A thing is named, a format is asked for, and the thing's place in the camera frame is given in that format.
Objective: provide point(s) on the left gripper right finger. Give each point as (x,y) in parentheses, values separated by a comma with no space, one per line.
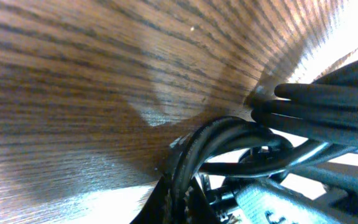
(344,76)

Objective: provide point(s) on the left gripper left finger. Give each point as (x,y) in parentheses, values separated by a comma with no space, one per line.
(193,208)

